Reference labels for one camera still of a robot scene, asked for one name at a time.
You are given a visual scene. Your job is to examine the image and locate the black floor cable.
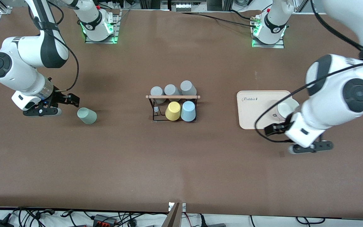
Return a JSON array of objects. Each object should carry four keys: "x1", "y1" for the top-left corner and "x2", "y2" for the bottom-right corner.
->
[
  {"x1": 11, "y1": 207, "x2": 56, "y2": 227},
  {"x1": 295, "y1": 217, "x2": 327, "y2": 225}
]

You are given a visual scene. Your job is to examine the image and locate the black cable on table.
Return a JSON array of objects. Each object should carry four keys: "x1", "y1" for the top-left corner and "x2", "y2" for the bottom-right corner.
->
[{"x1": 181, "y1": 12, "x2": 257, "y2": 27}]

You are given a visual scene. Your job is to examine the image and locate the light blue plastic cup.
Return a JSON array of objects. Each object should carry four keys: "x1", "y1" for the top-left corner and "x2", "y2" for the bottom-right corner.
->
[{"x1": 180, "y1": 101, "x2": 197, "y2": 122}]

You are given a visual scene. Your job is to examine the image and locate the grey plastic cup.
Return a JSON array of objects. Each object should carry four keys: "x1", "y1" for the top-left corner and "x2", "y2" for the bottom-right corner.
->
[
  {"x1": 180, "y1": 80, "x2": 198, "y2": 96},
  {"x1": 150, "y1": 86, "x2": 164, "y2": 104},
  {"x1": 164, "y1": 84, "x2": 182, "y2": 101}
]

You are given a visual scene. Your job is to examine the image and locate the black wire cup rack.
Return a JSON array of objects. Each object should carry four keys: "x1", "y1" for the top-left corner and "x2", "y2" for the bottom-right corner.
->
[{"x1": 146, "y1": 95, "x2": 201, "y2": 122}]

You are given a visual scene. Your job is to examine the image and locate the beige rabbit print tray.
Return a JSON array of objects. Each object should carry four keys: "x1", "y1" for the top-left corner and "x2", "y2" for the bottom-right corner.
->
[{"x1": 237, "y1": 90, "x2": 295, "y2": 130}]

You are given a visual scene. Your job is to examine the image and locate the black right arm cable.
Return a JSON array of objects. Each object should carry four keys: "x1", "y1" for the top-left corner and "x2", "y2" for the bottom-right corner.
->
[{"x1": 27, "y1": 0, "x2": 80, "y2": 92}]

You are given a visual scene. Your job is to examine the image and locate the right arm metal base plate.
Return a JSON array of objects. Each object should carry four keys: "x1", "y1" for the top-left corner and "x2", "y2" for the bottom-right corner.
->
[{"x1": 85, "y1": 9, "x2": 119, "y2": 44}]

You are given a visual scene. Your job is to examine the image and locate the yellow plastic cup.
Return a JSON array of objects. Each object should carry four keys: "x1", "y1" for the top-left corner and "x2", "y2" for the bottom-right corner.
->
[{"x1": 165, "y1": 102, "x2": 181, "y2": 121}]

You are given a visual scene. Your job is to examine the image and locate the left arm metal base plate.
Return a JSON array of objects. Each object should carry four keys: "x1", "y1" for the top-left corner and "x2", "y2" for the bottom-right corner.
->
[{"x1": 251, "y1": 14, "x2": 285, "y2": 48}]

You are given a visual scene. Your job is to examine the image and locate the white label plate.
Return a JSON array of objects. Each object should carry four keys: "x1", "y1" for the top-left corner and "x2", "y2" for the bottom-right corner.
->
[{"x1": 168, "y1": 202, "x2": 187, "y2": 212}]

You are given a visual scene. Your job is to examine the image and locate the grey box orange connectors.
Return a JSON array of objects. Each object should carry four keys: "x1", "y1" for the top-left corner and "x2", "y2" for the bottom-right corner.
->
[{"x1": 93, "y1": 214, "x2": 118, "y2": 226}]

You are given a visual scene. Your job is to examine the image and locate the sage green plastic cup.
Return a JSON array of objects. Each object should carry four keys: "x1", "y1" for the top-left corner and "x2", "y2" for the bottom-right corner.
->
[{"x1": 77, "y1": 108, "x2": 97, "y2": 125}]

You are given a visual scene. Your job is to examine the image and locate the white bowl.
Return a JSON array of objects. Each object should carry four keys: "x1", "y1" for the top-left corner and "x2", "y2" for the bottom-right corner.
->
[{"x1": 276, "y1": 98, "x2": 300, "y2": 122}]

